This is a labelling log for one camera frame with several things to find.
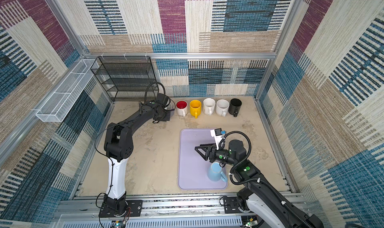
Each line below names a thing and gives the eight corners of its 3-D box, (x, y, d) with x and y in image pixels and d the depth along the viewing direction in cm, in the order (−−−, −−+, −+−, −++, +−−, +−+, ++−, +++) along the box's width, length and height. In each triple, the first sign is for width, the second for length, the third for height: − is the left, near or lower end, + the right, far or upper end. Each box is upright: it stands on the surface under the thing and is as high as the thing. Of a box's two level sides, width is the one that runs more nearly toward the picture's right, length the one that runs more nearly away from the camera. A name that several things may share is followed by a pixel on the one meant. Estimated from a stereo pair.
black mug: (225, 113, 113) (228, 103, 105) (230, 106, 117) (233, 96, 109) (235, 118, 110) (238, 108, 102) (240, 110, 114) (243, 101, 106)
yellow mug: (189, 120, 109) (189, 112, 101) (190, 108, 116) (189, 99, 109) (201, 120, 109) (201, 112, 101) (200, 108, 116) (201, 99, 109)
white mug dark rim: (176, 118, 110) (175, 111, 104) (177, 107, 117) (176, 100, 110) (187, 118, 110) (187, 111, 104) (187, 107, 117) (187, 100, 110)
